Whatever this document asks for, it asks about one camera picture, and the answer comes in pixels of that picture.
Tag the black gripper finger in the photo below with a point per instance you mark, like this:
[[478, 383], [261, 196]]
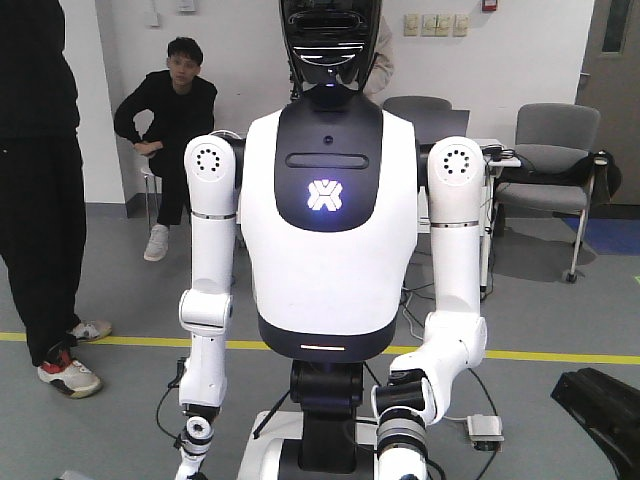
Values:
[[608, 410]]

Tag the white robot arm screen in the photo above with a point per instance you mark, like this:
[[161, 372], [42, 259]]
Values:
[[205, 308], [418, 391]]

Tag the grey power adapter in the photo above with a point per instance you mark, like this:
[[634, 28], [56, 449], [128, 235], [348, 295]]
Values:
[[485, 428]]

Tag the grey office chair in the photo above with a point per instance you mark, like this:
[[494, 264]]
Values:
[[554, 143]]

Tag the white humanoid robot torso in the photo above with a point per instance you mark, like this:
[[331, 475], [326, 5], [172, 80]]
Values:
[[328, 213]]

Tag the person in beige hoodie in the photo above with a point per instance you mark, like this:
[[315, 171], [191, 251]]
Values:
[[383, 67]]

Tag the seated person in black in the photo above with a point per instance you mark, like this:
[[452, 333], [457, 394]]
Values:
[[167, 110]]

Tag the standing person in black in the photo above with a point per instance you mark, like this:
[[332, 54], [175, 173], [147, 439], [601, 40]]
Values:
[[43, 215]]

